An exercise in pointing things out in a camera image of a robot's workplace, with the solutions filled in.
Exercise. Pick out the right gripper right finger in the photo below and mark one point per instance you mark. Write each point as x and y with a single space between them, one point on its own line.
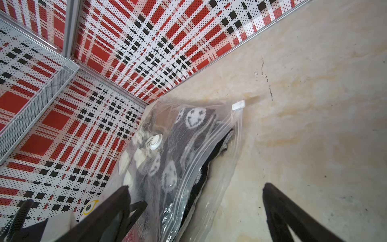
284 215

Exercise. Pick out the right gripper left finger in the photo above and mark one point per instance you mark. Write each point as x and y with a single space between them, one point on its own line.
110 222

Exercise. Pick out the black smiley face scarf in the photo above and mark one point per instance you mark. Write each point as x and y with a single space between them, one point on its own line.
172 178

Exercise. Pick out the clear plastic vacuum bag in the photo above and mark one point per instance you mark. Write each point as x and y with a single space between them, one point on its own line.
226 169

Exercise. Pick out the red knitted scarf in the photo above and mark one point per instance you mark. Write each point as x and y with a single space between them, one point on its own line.
132 236

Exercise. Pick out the grey white plaid scarf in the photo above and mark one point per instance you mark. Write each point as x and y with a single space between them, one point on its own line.
134 156

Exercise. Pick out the white vacuum bag valve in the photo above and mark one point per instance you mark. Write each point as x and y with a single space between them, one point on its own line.
154 142

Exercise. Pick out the white bag zipper slider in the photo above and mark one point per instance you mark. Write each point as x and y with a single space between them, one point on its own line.
238 105

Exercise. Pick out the pink white plush toy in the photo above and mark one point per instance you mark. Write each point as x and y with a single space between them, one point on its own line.
88 208

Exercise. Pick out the white mesh wall basket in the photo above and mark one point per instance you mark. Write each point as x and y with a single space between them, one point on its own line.
22 123

